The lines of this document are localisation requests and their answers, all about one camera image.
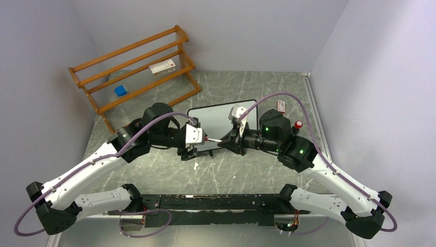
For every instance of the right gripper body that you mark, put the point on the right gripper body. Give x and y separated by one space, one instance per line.
250 138

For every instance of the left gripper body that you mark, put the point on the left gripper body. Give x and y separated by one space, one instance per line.
181 149

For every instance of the red and white marker pen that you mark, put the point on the red and white marker pen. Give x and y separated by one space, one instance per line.
212 140

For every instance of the small whiteboard with black frame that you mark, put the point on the small whiteboard with black frame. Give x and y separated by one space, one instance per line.
214 121

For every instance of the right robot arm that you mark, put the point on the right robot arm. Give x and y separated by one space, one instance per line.
361 209

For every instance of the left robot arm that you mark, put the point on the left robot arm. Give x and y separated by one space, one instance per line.
61 202

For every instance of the small red white box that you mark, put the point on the small red white box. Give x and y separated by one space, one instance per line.
281 106

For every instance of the red black stamp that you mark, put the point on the red black stamp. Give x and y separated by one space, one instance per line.
297 126

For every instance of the white red box on shelf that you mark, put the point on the white red box on shelf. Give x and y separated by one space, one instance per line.
162 68

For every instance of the blue eraser on shelf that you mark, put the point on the blue eraser on shelf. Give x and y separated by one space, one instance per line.
120 91

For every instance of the wooden tiered shelf rack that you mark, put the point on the wooden tiered shelf rack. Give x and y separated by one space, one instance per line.
129 66

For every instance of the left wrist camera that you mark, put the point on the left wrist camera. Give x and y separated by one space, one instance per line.
194 136

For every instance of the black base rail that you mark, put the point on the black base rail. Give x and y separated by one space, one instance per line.
259 209

